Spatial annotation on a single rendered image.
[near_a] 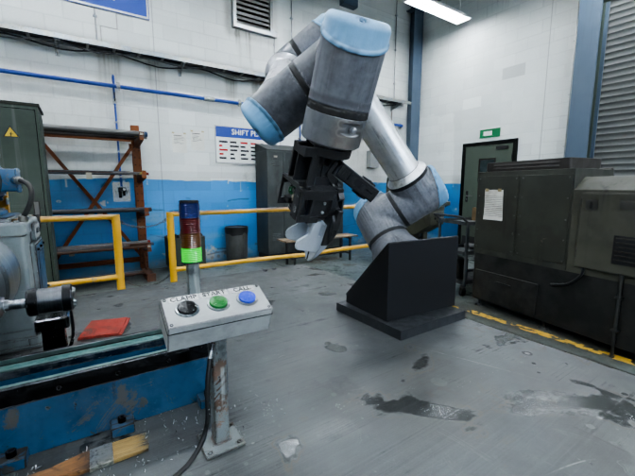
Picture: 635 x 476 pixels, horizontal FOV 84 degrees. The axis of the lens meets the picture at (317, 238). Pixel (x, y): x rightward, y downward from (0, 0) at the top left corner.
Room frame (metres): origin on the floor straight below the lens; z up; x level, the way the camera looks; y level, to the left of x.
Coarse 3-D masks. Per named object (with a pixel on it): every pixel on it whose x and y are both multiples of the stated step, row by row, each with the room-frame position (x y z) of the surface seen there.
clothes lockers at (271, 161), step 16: (256, 144) 6.25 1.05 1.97; (256, 160) 6.27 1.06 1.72; (272, 160) 5.99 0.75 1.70; (288, 160) 6.15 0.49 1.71; (256, 176) 6.29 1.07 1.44; (272, 176) 5.99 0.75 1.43; (256, 192) 6.30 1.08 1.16; (272, 192) 5.99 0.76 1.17; (272, 224) 5.98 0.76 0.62; (288, 224) 6.14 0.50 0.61; (272, 240) 5.98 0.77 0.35; (336, 240) 6.75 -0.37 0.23
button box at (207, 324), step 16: (240, 288) 0.61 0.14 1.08; (256, 288) 0.62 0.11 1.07; (160, 304) 0.54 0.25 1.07; (176, 304) 0.54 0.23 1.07; (208, 304) 0.55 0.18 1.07; (240, 304) 0.57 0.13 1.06; (256, 304) 0.58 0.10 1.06; (160, 320) 0.55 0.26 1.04; (176, 320) 0.51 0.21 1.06; (192, 320) 0.52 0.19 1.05; (208, 320) 0.53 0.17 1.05; (224, 320) 0.54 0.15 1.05; (240, 320) 0.56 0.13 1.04; (256, 320) 0.58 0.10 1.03; (176, 336) 0.50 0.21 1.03; (192, 336) 0.52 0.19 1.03; (208, 336) 0.54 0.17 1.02; (224, 336) 0.55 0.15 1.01
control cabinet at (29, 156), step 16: (0, 112) 3.01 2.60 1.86; (16, 112) 3.06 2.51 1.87; (32, 112) 3.12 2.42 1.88; (0, 128) 3.00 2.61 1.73; (16, 128) 3.06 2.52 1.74; (32, 128) 3.12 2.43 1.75; (0, 144) 2.99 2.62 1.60; (16, 144) 3.05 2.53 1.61; (32, 144) 3.11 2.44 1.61; (0, 160) 2.99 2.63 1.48; (16, 160) 3.04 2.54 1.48; (32, 160) 3.10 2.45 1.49; (32, 176) 3.10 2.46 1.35; (16, 192) 3.03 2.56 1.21; (48, 192) 3.31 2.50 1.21; (16, 208) 3.02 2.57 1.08; (32, 208) 3.08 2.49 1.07; (48, 208) 3.17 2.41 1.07; (48, 224) 3.14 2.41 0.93; (48, 240) 3.14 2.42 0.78; (48, 256) 3.12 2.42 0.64; (48, 272) 3.12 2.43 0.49
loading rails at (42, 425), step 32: (64, 352) 0.69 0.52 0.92; (96, 352) 0.69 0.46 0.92; (128, 352) 0.72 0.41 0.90; (160, 352) 0.67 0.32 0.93; (192, 352) 0.70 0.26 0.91; (0, 384) 0.61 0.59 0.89; (32, 384) 0.55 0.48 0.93; (64, 384) 0.58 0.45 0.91; (96, 384) 0.60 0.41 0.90; (128, 384) 0.63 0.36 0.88; (160, 384) 0.66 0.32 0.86; (192, 384) 0.69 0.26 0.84; (0, 416) 0.53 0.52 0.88; (32, 416) 0.55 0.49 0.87; (64, 416) 0.58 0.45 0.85; (96, 416) 0.60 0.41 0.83; (128, 416) 0.62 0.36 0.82; (0, 448) 0.53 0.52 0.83; (32, 448) 0.55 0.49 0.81
